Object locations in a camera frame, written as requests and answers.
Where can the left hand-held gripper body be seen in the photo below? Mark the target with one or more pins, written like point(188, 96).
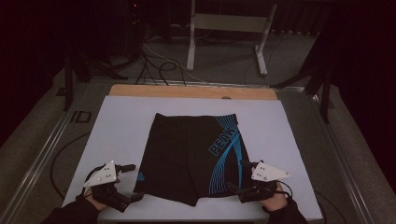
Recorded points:
point(102, 175)

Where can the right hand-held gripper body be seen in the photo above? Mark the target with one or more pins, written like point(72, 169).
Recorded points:
point(266, 172)

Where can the black shorts with blue stripes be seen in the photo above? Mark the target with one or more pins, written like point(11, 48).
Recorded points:
point(183, 155)

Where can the person's left hand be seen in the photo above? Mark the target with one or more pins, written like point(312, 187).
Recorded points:
point(95, 202)

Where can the person's right hand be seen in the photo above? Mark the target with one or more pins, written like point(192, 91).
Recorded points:
point(277, 200)

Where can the black tripod stand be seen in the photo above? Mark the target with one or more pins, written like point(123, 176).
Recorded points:
point(79, 71)
point(320, 81)

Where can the dark equipment rack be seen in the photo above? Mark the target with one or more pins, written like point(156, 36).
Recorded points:
point(135, 25)

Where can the white metal stand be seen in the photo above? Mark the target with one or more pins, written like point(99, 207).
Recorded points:
point(229, 22)

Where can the aluminium frame rail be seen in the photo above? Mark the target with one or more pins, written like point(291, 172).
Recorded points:
point(218, 84)
point(40, 158)
point(339, 155)

